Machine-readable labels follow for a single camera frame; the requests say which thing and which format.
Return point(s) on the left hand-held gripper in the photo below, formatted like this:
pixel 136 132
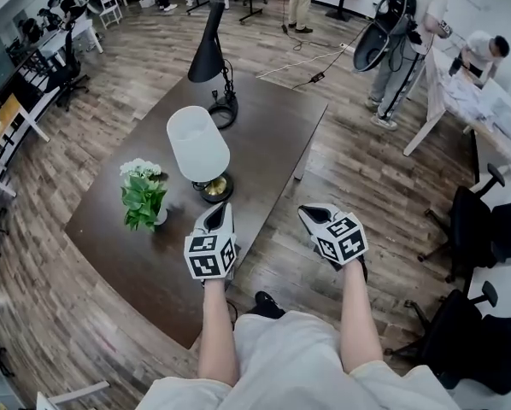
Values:
pixel 208 256

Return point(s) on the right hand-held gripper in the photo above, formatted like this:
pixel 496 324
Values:
pixel 343 241

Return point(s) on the white shade table lamp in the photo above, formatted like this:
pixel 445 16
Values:
pixel 195 143

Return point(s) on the person's right forearm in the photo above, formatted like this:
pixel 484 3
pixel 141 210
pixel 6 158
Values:
pixel 360 323

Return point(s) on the person's left forearm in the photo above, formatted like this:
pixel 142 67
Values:
pixel 217 335

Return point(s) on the black cone desk lamp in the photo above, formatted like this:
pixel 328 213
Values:
pixel 204 58

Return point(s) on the white table with legs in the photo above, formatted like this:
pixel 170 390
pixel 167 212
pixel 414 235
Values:
pixel 76 393

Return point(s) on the green plant in white pot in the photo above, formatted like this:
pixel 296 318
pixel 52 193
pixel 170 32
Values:
pixel 142 199

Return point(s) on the person's left shoe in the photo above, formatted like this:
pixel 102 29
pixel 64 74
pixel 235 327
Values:
pixel 268 306

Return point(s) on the person's pale shirt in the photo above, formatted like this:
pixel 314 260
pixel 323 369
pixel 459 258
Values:
pixel 289 365

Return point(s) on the white work table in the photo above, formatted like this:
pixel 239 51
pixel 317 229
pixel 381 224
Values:
pixel 436 96

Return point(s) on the white power strip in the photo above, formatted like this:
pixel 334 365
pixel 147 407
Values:
pixel 344 46

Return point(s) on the black backpack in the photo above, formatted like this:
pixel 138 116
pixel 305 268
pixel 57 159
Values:
pixel 373 45

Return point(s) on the white cloth pile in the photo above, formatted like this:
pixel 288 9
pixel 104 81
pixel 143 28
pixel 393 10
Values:
pixel 465 96

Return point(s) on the white box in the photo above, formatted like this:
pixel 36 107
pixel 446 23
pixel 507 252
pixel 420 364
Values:
pixel 509 118

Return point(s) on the wood-top white table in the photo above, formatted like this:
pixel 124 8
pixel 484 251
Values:
pixel 7 109

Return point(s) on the long white table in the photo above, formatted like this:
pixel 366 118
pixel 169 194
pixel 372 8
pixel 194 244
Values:
pixel 84 26

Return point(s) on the black railing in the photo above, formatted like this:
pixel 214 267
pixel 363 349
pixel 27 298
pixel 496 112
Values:
pixel 37 64

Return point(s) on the white wooden chair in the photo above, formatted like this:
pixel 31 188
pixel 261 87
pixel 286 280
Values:
pixel 110 9

